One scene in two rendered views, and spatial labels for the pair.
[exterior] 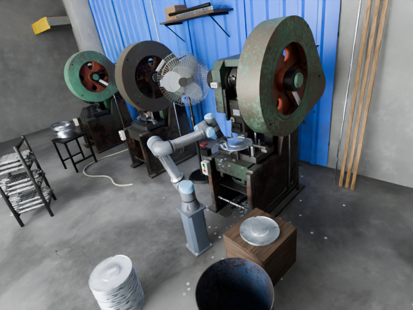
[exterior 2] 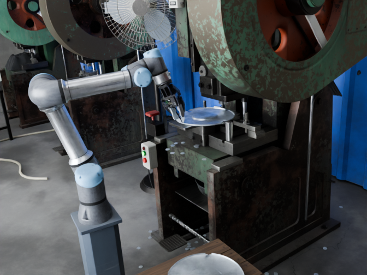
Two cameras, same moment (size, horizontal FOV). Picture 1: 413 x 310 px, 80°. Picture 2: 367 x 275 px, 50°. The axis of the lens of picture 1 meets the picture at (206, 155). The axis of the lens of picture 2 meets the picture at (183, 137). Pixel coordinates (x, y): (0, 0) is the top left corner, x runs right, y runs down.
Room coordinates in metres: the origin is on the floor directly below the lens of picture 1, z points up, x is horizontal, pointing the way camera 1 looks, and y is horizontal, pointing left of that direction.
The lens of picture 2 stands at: (0.20, -0.40, 1.36)
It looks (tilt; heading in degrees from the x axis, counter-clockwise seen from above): 20 degrees down; 7
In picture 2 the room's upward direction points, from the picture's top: 4 degrees counter-clockwise
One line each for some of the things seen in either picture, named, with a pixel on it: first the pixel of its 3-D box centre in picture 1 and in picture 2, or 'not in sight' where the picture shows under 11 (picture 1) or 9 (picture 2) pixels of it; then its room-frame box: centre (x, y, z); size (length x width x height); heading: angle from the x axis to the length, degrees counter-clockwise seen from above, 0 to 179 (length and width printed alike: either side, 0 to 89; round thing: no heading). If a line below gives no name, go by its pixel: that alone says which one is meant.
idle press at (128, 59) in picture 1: (165, 103); (126, 55); (3.67, 0.49, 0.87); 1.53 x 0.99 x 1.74; 129
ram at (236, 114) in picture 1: (239, 114); (216, 61); (2.10, -0.35, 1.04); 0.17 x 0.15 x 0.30; 131
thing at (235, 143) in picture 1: (236, 143); (205, 115); (2.05, -0.29, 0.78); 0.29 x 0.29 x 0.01
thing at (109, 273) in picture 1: (110, 272); not in sight; (1.22, 0.78, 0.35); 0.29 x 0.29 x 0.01
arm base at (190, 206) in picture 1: (189, 202); (94, 206); (1.67, 0.20, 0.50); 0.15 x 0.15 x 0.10
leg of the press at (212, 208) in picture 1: (235, 157); (214, 150); (2.42, -0.31, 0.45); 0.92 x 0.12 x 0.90; 131
